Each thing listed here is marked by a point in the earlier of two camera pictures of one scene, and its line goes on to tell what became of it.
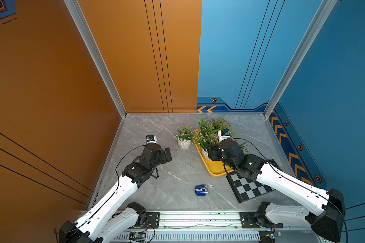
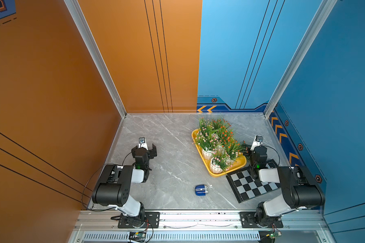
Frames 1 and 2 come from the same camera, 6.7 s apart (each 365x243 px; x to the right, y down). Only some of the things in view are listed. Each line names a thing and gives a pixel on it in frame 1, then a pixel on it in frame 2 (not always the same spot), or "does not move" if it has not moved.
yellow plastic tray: x=214 y=168 does not move
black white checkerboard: x=245 y=190 does not move
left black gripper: x=164 y=159 -> x=152 y=152
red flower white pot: x=219 y=124 does not move
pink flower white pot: x=205 y=128 does not move
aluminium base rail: x=199 y=227 does not move
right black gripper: x=212 y=153 -> x=248 y=149
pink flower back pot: x=184 y=135 -> x=220 y=162
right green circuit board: x=272 y=235 does not move
